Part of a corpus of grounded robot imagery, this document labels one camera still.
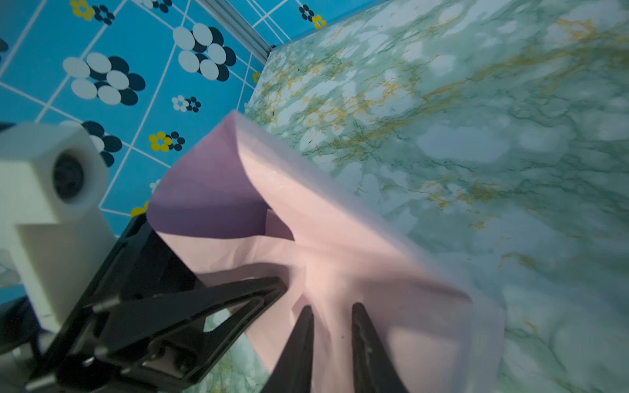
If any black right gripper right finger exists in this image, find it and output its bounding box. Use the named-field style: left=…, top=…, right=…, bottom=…
left=352, top=303, right=408, bottom=393

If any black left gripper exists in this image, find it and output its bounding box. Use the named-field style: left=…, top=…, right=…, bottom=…
left=26, top=215, right=287, bottom=392

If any aluminium frame post left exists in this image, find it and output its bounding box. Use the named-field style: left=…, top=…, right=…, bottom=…
left=198, top=0, right=272, bottom=64

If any purple wrapping paper sheet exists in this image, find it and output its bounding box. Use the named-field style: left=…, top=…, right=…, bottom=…
left=147, top=112, right=505, bottom=392

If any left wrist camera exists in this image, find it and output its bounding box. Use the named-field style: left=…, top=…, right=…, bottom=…
left=1, top=123, right=116, bottom=332

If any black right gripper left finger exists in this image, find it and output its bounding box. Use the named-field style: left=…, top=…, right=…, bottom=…
left=261, top=306, right=315, bottom=393

